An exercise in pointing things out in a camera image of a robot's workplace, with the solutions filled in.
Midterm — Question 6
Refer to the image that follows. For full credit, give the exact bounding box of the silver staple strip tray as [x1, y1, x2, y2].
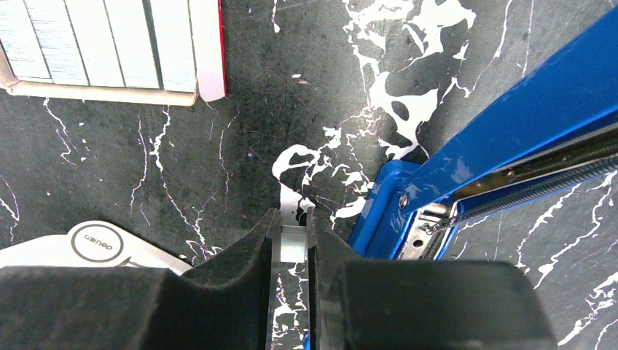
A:
[1, 1, 227, 106]

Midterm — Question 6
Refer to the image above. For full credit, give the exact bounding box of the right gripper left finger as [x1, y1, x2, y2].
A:
[1, 209, 281, 349]

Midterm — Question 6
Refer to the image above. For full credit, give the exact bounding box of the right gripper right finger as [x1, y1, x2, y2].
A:
[306, 208, 557, 349]

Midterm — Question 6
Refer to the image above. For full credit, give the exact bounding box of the grey staple strip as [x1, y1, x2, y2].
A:
[281, 225, 308, 263]

